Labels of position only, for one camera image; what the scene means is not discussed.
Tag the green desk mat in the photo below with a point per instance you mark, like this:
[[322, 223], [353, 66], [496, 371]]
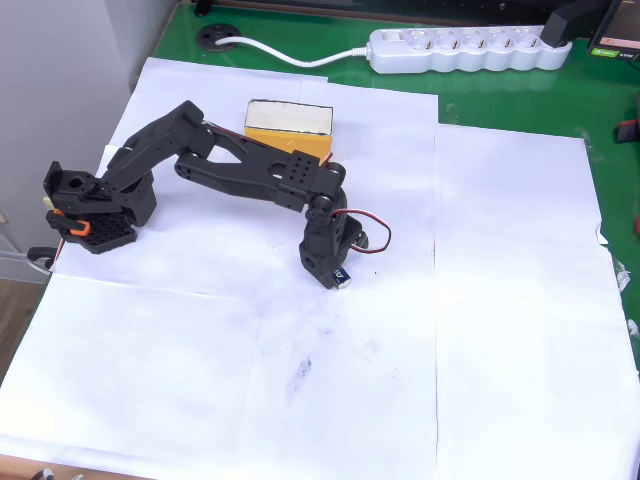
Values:
[[525, 100]]

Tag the black and orange table clamp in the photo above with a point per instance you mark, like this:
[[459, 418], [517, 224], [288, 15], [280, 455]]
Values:
[[75, 227]]

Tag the red and black object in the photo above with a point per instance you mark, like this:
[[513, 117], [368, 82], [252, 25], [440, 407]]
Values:
[[629, 132]]

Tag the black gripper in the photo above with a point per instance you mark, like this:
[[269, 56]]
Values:
[[314, 260]]

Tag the white paper table covering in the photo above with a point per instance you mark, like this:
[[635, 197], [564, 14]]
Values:
[[350, 375]]

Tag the black power adapter plug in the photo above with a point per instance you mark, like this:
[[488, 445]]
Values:
[[570, 22]]

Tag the orange box with white side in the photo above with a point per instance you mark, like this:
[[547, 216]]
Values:
[[290, 117]]

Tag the black box with green label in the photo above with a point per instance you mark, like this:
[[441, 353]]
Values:
[[617, 35]]

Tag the white power strip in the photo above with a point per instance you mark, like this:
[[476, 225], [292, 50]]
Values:
[[465, 50]]

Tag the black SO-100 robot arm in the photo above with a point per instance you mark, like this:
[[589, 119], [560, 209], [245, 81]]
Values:
[[240, 175]]

